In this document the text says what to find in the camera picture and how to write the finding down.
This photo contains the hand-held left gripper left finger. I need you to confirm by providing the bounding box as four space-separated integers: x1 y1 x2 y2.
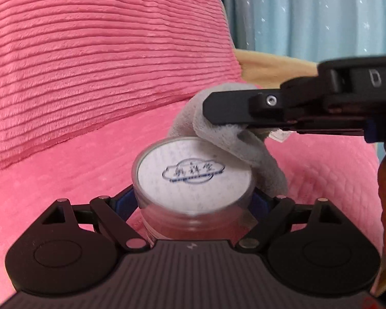
40 188 149 252

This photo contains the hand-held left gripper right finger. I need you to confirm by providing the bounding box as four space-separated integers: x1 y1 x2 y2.
237 190 342 252

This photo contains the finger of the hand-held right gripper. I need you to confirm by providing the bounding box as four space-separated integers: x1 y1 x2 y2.
202 89 288 127

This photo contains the grey fleece cloth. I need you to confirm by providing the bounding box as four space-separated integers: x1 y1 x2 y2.
166 83 289 201

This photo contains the clear container with white lid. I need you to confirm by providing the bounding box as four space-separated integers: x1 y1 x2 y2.
131 136 257 249

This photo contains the white fabric label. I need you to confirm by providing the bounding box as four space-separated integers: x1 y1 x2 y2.
264 129 292 144

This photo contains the tan cushion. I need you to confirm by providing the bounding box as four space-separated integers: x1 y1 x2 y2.
233 49 323 88

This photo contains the pink plush blanket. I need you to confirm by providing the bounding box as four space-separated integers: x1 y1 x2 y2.
0 84 386 298

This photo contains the light blue curtain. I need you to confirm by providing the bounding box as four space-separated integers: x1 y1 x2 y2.
208 0 386 64

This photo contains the pink ribbed pillow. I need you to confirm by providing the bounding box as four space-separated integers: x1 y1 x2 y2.
0 0 244 174

